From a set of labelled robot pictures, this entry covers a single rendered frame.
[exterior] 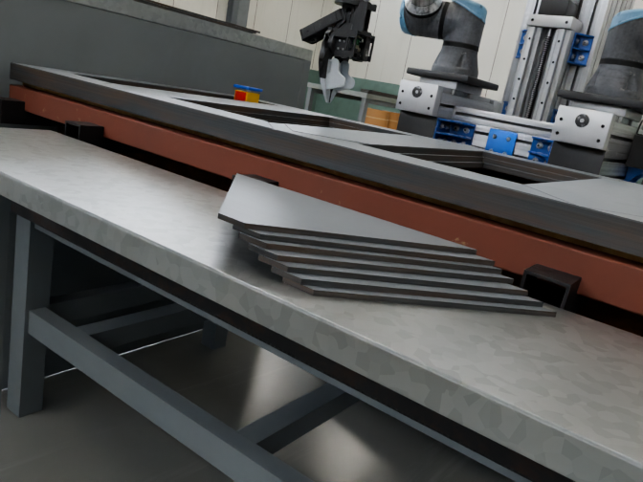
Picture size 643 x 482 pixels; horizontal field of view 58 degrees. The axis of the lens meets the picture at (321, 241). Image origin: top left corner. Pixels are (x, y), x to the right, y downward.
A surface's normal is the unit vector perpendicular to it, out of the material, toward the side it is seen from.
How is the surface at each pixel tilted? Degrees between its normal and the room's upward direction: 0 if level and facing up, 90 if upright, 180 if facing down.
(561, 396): 0
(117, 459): 0
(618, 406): 0
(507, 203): 90
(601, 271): 90
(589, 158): 90
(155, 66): 90
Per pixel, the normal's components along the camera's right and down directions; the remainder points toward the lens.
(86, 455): 0.18, -0.95
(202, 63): 0.80, 0.29
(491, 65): -0.65, 0.07
